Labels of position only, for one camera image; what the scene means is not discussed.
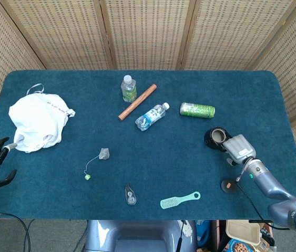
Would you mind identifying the mint green brush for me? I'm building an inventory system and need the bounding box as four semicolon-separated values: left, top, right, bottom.
160;191;201;210

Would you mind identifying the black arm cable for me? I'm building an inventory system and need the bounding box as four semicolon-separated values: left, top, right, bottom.
236;167;290;230
0;211;32;252

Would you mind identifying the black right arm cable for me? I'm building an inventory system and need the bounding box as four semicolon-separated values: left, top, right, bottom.
236;167;290;230

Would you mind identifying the tea bag with green tag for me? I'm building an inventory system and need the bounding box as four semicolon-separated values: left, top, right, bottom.
84;148;110;181

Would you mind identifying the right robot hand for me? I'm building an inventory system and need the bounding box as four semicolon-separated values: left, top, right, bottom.
221;134;257;166

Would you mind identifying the grey robot torso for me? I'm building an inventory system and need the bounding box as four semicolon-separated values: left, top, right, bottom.
84;219;198;252

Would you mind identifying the brown wooden stick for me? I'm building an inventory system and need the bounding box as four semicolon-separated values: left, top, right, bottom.
118;83;157;121

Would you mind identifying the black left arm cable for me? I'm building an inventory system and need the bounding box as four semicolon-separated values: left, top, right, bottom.
0;211;32;252

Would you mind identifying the blue label water bottle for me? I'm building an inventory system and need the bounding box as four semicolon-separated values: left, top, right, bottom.
135;102;170;132

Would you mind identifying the beige takeaway container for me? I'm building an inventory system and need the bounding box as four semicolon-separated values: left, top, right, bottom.
225;219;261;246

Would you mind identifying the white cloth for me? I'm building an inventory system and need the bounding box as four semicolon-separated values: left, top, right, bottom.
8;83;76;153

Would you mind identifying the blue cookie box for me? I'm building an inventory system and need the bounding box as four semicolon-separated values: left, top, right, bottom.
225;238;263;252

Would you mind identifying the woven rattan folding screen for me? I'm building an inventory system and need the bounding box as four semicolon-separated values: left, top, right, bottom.
0;0;296;184

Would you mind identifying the green energy drink can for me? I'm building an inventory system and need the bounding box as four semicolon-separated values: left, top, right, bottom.
180;102;216;119

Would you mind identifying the blue package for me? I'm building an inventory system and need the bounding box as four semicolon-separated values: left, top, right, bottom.
196;219;211;247

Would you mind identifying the correction tape dispenser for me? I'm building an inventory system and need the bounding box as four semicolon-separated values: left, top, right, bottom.
124;183;137;206

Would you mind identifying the black teapot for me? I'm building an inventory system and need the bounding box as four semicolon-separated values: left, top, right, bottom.
204;127;234;154

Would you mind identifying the blue carpet table cover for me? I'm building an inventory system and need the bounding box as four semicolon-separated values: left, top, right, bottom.
0;69;296;221

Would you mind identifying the green label drink bottle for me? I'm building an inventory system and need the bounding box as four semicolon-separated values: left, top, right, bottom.
121;75;138;103

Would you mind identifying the small dark round disc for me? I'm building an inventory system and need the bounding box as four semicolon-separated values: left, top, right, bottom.
221;178;238;194

